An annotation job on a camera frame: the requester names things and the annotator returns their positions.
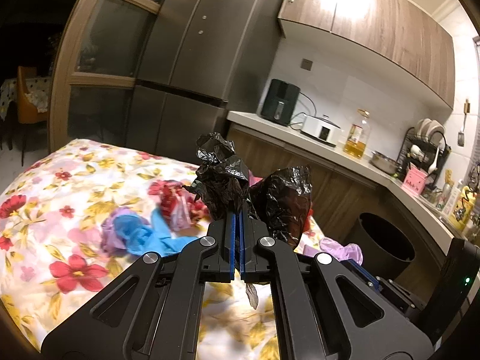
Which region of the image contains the pink utensil box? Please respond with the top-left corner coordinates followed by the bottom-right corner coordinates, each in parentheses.
top-left (401, 167), bottom-right (428, 197)

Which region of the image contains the wooden cabinet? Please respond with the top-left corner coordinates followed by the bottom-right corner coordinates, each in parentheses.
top-left (227, 123), bottom-right (445, 302)
top-left (278, 0), bottom-right (455, 109)

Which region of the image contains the cooking oil bottle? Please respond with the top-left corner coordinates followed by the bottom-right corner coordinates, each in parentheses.
top-left (343, 109), bottom-right (371, 158)

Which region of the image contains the black air fryer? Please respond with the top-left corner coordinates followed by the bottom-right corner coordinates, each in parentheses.
top-left (260, 79), bottom-right (300, 126)

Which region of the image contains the yellow bottle by sink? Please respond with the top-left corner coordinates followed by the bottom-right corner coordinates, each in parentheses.
top-left (448, 185), bottom-right (477, 232)

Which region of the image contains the blue plastic glove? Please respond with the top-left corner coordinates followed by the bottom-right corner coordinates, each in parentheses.
top-left (113, 210), bottom-right (197, 257)

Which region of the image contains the wooden lower cabinet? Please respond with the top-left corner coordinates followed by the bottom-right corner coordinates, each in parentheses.
top-left (227, 123), bottom-right (445, 302)

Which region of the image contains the steel bowl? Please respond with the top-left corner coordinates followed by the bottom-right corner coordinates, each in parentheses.
top-left (370, 151), bottom-right (400, 176)

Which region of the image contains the black dish rack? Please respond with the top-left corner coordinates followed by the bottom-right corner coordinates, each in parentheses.
top-left (396, 118), bottom-right (452, 186)

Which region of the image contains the wooden glass door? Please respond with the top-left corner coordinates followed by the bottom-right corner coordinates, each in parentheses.
top-left (48, 0), bottom-right (164, 151)

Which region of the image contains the orange chair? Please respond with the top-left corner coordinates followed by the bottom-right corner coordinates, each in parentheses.
top-left (17, 67), bottom-right (49, 125)

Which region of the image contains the red crumpled wrapper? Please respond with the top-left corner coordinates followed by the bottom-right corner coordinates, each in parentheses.
top-left (148, 180), bottom-right (210, 232)

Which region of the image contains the black trash bin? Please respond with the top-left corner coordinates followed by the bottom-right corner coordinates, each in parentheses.
top-left (345, 212), bottom-right (416, 281)

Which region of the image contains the grey refrigerator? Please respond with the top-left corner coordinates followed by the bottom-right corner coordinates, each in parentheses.
top-left (125, 0), bottom-right (283, 164)

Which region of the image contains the floral tablecloth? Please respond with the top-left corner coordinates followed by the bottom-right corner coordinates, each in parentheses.
top-left (1, 139), bottom-right (280, 359)

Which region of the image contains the wooden upper cabinet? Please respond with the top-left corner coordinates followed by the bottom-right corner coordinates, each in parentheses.
top-left (278, 0), bottom-right (455, 109)

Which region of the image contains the wall socket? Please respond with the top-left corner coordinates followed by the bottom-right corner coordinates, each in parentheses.
top-left (300, 58), bottom-right (313, 72)

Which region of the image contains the white rice cooker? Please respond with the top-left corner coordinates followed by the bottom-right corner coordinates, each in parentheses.
top-left (300, 115), bottom-right (341, 147)

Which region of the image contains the purple plastic bag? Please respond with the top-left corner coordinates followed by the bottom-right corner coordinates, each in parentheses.
top-left (101, 207), bottom-right (129, 254)

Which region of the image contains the white ladle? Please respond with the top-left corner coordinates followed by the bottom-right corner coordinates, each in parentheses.
top-left (428, 147), bottom-right (439, 176)

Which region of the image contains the hanging spatula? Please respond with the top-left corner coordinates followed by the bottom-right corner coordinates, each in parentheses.
top-left (457, 99), bottom-right (470, 147)

